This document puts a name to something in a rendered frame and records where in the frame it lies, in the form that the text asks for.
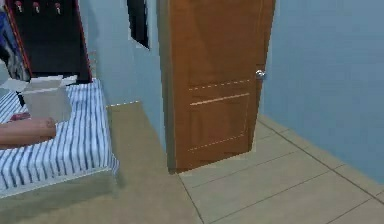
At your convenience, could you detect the small dark red object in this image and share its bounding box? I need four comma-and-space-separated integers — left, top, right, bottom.
9, 112, 32, 122

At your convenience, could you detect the black red-framed wall panel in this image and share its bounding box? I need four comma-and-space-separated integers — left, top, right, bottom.
3, 0, 93, 84

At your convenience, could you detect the black framed wall picture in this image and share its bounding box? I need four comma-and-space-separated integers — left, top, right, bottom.
126, 0, 150, 50

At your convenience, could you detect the brown wooden room door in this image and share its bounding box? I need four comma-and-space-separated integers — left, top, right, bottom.
157, 0, 277, 174

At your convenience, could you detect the white open cardboard box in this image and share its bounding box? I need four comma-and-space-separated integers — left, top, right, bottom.
0, 74, 78, 124

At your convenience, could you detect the blue white striped bed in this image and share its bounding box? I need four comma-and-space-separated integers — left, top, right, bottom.
0, 78, 120, 200

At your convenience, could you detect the pink cylindrical pillow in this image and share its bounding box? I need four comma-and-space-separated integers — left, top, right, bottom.
0, 116, 58, 150

